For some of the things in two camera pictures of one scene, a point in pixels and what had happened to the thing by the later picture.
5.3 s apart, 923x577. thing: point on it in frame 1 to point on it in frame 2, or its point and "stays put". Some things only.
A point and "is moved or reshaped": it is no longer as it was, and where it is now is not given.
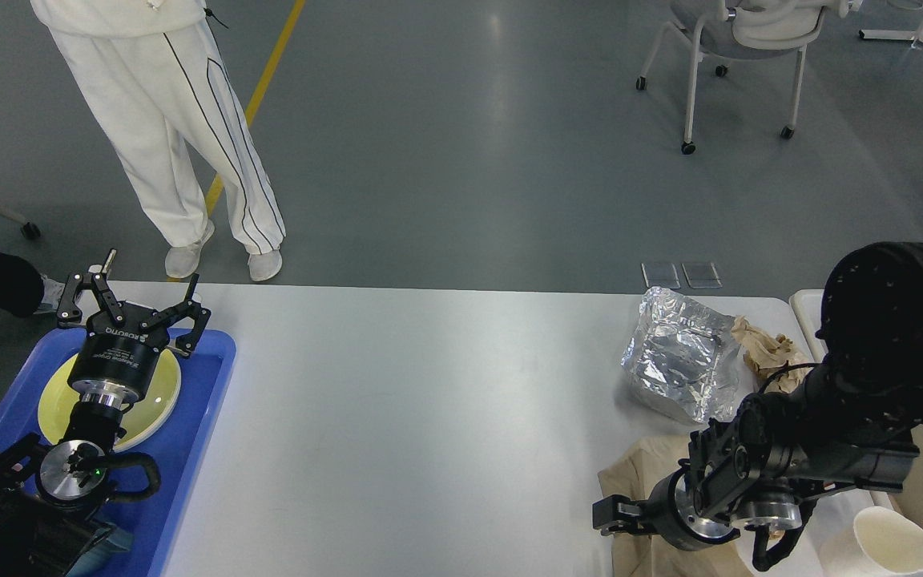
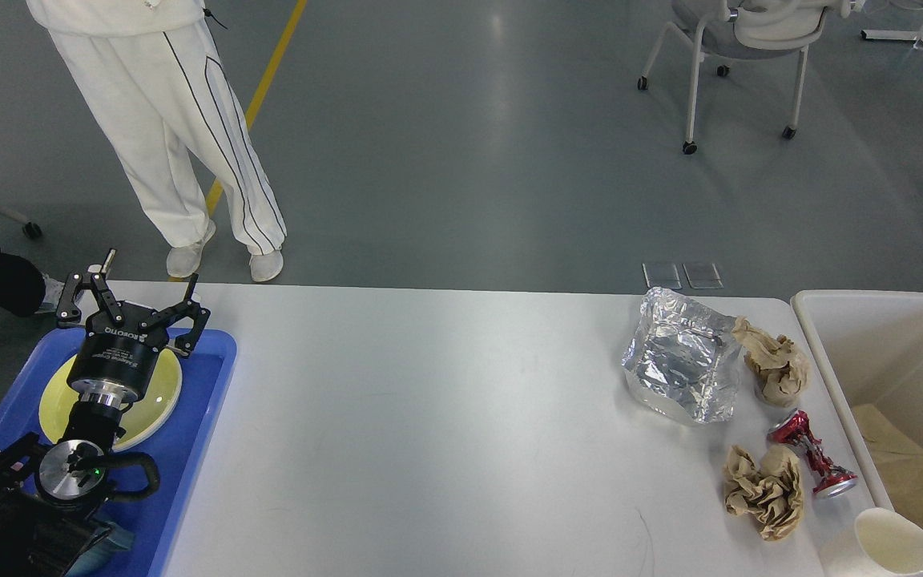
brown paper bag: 635,471 is moved or reshaped
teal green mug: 97,559 stays put
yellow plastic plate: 141,417 stays put
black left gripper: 114,364 stays put
